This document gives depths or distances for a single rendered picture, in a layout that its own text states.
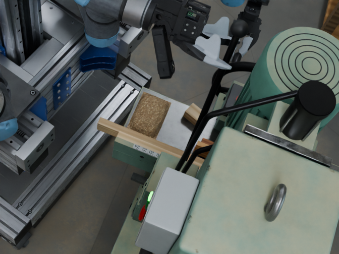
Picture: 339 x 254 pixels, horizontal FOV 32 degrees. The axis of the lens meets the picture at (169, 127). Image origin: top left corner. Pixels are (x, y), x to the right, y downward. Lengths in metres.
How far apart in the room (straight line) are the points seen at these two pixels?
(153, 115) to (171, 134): 0.07
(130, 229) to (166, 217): 0.70
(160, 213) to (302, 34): 0.42
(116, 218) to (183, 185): 1.52
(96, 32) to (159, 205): 0.50
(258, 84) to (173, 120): 0.59
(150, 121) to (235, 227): 0.75
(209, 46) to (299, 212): 0.40
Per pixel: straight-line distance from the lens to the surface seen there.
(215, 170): 0.94
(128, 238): 1.63
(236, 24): 1.16
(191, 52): 1.19
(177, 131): 1.64
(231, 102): 1.59
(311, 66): 1.09
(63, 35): 1.96
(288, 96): 0.92
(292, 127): 0.97
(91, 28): 1.32
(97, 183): 2.51
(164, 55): 1.24
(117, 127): 1.58
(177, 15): 1.22
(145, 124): 1.61
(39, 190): 2.27
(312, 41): 1.12
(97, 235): 2.45
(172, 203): 0.95
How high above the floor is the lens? 2.37
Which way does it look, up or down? 64 degrees down
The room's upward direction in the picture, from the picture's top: 20 degrees clockwise
